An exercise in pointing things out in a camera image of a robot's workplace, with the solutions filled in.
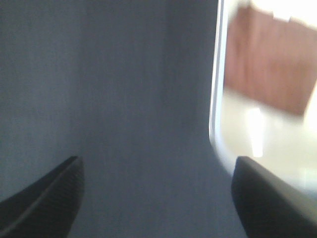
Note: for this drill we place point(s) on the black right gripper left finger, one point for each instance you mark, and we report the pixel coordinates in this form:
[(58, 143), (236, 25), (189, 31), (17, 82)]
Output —
[(48, 207)]

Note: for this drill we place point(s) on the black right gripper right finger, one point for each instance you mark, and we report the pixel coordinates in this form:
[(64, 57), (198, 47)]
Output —
[(267, 206)]

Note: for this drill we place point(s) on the brown wooden furniture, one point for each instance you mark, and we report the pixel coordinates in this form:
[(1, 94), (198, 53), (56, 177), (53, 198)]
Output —
[(271, 61)]

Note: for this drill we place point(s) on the black table mat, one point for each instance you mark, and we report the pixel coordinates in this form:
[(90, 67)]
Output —
[(126, 85)]

